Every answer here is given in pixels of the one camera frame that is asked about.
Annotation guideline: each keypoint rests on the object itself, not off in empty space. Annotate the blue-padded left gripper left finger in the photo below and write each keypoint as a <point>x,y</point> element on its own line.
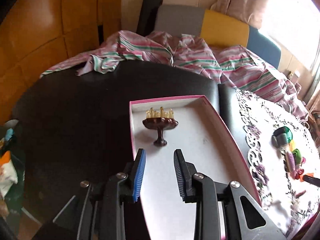
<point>137,173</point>

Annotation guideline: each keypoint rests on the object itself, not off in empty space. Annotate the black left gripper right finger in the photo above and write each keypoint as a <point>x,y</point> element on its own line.
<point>184,175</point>

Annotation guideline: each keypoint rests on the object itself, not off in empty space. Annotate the black lidded clear jar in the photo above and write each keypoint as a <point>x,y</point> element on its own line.
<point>281,137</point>

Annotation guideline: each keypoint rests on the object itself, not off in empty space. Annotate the green flanged plastic spool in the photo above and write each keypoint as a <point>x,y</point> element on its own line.
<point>295,152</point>

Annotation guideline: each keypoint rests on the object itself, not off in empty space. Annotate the pink-rimmed white box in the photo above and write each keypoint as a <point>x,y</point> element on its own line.
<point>204,140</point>

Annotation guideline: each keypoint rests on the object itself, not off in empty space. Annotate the purple oval soap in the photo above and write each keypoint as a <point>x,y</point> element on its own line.
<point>292,160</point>

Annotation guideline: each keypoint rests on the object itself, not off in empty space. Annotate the white embroidered floral tablecloth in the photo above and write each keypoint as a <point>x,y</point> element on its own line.
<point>290,203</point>

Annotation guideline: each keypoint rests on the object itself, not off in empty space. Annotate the striped pink green cloth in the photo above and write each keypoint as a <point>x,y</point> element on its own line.
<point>234,66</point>

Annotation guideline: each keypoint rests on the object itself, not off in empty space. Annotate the snack bag on side table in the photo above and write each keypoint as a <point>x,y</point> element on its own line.
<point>8,176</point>

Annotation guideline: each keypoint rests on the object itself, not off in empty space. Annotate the black rolled mat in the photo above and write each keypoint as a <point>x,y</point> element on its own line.
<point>147,17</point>

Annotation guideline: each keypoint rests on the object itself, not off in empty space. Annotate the grey yellow blue sofa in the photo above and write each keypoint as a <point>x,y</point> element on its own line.
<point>218,30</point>

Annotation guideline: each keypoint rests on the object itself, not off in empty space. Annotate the brown pedestal with yellow pegs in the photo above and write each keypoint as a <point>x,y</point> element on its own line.
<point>160,121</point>

